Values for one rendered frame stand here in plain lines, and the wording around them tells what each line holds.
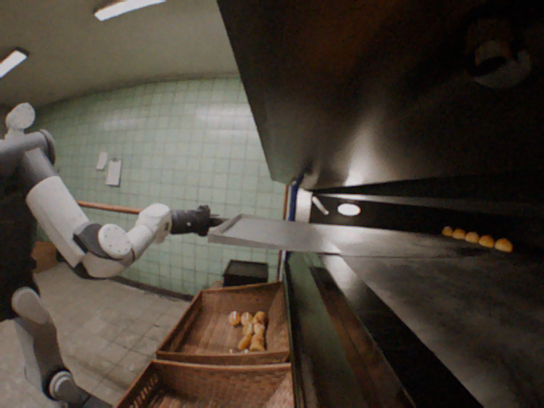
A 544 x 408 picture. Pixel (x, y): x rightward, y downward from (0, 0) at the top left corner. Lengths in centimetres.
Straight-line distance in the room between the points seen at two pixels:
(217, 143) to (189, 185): 52
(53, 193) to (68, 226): 7
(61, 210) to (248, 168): 179
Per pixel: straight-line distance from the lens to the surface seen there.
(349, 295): 34
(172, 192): 229
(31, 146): 53
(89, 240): 44
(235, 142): 212
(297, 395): 46
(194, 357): 79
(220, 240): 54
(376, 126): 15
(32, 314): 80
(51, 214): 46
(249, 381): 73
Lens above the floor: 132
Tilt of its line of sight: 3 degrees down
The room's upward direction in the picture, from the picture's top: 5 degrees clockwise
